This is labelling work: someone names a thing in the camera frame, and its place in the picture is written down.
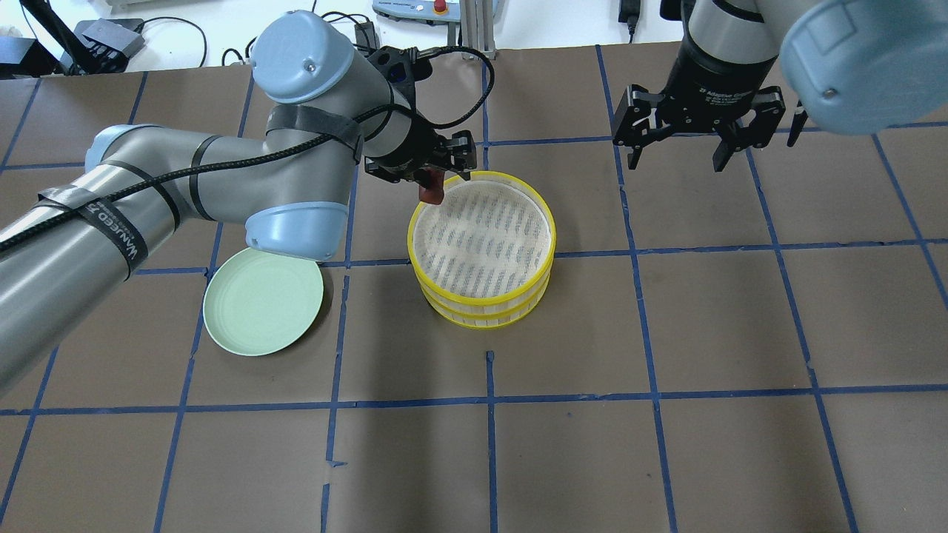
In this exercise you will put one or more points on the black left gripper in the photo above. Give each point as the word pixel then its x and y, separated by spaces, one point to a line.
pixel 412 149

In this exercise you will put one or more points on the yellow rimmed steamer basket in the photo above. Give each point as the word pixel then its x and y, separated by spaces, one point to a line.
pixel 483 257

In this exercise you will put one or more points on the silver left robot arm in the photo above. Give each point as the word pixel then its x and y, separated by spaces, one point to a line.
pixel 334 110

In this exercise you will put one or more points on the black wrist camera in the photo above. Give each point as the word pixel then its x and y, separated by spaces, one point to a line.
pixel 401 66

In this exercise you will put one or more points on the blue teach pendant tablet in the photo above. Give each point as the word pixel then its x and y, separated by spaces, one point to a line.
pixel 437 12

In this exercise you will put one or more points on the light green round plate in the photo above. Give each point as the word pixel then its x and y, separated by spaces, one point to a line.
pixel 259 303

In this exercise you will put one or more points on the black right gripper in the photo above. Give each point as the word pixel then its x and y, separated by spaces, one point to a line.
pixel 717 80

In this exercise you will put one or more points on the aluminium frame post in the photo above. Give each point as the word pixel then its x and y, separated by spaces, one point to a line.
pixel 472 23

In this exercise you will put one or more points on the brown steamed bun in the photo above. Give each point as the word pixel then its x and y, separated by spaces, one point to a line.
pixel 433 193

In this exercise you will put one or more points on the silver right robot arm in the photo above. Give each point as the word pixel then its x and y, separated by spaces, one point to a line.
pixel 856 67

